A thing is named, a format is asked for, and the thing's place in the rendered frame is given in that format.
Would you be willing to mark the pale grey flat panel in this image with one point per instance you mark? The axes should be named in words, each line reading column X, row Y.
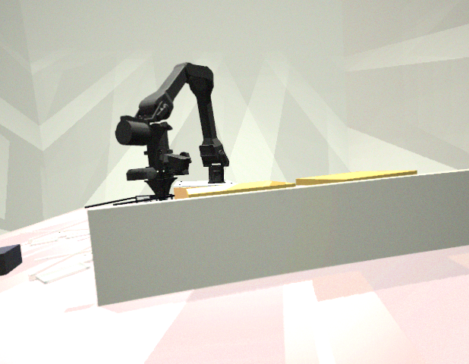
column 151, row 249

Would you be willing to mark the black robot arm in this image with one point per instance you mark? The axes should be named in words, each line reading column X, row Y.
column 158, row 106

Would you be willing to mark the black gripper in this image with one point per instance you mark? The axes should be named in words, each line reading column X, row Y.
column 160, row 182

